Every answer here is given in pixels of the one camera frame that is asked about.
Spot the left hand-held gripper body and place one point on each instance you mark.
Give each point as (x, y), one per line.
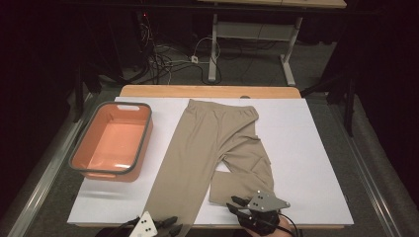
(145, 227)

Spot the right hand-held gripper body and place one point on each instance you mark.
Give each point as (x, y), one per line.
(263, 205)

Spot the beige pants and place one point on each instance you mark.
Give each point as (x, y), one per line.
(204, 138)

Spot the orange basket with grey rim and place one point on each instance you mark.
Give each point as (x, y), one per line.
(112, 138)

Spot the person's right hand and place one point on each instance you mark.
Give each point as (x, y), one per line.
(284, 228)

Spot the white board table cover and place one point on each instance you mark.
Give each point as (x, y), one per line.
(296, 148)

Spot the wooden table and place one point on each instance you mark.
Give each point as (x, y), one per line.
(197, 91)

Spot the black stand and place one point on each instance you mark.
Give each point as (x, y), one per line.
(349, 108)
(78, 98)

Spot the white power adapter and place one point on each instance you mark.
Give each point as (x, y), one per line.
(194, 59)

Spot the white-legged wooden desk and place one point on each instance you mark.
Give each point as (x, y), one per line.
(213, 49)

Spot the metal floor rail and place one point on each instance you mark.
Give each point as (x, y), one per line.
(365, 171)
(49, 171)

